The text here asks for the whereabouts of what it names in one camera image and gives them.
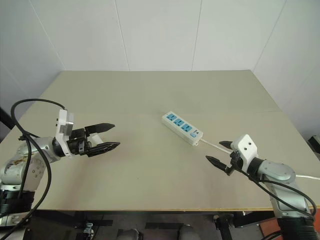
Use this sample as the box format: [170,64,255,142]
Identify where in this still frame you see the white power strip blue sockets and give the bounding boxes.
[161,111,204,147]

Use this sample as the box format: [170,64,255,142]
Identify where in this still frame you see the white power cable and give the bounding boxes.
[199,139,320,181]

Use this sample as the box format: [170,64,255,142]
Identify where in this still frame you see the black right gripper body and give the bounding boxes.
[224,149,243,177]

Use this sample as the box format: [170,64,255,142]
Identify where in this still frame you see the small metal clamp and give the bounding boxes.
[83,221,95,236]

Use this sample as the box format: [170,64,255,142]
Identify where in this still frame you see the reddish brown board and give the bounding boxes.
[258,219,281,238]

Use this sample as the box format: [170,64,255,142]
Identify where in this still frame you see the black metal table frame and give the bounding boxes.
[29,209,277,230]

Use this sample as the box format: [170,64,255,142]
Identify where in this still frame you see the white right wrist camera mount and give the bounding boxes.
[230,134,259,175]

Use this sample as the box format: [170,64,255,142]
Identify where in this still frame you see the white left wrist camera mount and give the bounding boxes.
[53,108,76,159]

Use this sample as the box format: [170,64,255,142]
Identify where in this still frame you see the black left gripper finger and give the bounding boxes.
[87,141,122,158]
[84,122,116,136]

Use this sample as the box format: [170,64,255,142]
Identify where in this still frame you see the grey black box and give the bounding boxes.
[307,134,320,161]

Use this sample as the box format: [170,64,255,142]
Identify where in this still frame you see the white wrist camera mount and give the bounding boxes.
[230,134,259,175]
[53,108,76,159]

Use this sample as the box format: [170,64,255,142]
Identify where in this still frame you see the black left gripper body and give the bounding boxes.
[66,127,93,157]

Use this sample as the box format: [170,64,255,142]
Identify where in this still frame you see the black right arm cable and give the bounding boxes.
[233,165,317,221]

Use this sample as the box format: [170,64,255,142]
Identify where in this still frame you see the dark rounded shape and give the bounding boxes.
[117,222,141,240]
[174,224,201,240]

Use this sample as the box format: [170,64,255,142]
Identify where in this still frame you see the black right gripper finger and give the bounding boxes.
[218,140,234,151]
[205,155,229,173]

